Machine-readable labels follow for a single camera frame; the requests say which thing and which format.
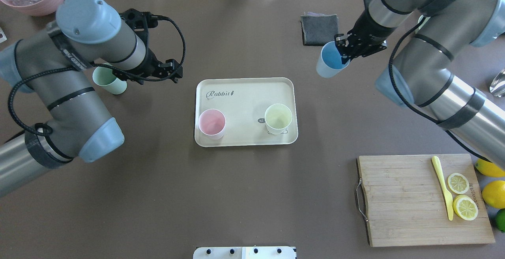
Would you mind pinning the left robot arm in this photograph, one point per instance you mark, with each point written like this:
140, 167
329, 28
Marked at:
51, 99

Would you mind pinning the cream plastic cup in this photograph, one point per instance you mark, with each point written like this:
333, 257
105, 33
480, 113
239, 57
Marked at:
278, 117

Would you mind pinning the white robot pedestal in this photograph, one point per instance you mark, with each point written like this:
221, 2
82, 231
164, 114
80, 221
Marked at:
246, 252

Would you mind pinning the metal scoop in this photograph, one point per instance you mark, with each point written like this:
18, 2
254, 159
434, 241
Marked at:
497, 86

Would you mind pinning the green bowl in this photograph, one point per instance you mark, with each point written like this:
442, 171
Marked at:
421, 21

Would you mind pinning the lemon slice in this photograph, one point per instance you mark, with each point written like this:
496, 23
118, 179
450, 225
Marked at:
465, 207
458, 183

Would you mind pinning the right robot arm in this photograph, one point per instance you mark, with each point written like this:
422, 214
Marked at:
420, 74

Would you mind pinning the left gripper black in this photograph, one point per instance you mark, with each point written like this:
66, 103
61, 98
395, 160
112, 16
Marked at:
150, 63

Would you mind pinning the cream rabbit tray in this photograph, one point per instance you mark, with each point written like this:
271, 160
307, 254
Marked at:
243, 103

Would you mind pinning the blue plastic cup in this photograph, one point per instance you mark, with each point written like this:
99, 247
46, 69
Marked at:
330, 61

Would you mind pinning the whole lemon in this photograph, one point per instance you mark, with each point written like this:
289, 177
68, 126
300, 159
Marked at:
489, 169
494, 194

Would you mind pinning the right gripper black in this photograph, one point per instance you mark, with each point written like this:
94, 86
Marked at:
363, 30

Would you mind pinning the pink plastic cup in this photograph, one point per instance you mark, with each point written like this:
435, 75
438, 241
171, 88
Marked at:
212, 123

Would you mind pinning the wooden cutting board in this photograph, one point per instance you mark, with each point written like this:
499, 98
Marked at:
404, 204

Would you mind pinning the green lime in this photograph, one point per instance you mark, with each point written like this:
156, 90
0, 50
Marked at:
499, 220

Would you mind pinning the dark grey folded cloth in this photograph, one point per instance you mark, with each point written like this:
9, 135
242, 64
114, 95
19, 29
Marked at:
318, 29

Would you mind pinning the green plastic cup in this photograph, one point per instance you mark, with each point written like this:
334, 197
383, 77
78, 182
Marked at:
103, 77

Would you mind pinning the yellow plastic knife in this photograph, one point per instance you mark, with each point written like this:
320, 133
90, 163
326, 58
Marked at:
448, 198

